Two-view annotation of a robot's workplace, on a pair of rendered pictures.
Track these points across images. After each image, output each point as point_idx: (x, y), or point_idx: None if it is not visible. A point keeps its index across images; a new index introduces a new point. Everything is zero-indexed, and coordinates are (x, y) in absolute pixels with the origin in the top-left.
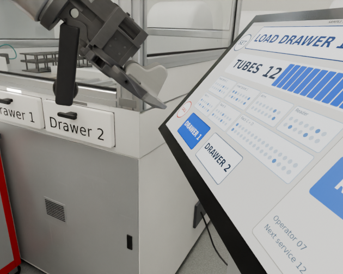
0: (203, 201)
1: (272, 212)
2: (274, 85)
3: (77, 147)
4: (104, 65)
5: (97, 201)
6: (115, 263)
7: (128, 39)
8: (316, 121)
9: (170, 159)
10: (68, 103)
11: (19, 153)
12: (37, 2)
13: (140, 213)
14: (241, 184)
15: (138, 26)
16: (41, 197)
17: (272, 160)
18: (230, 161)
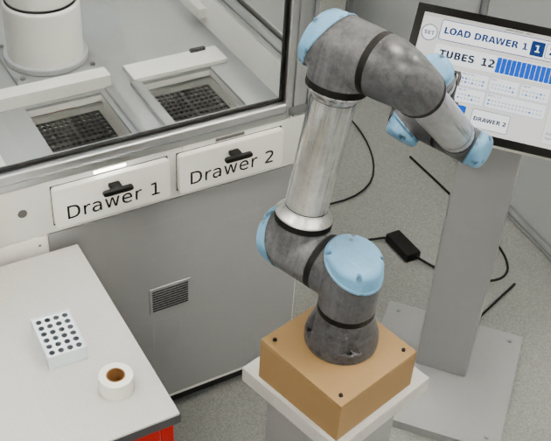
0: (503, 145)
1: (544, 132)
2: (497, 72)
3: (221, 189)
4: (456, 104)
5: (246, 239)
6: (264, 297)
7: (458, 84)
8: (537, 90)
9: None
10: None
11: (105, 255)
12: (452, 92)
13: None
14: (519, 129)
15: (461, 75)
16: (142, 296)
17: (528, 113)
18: (503, 121)
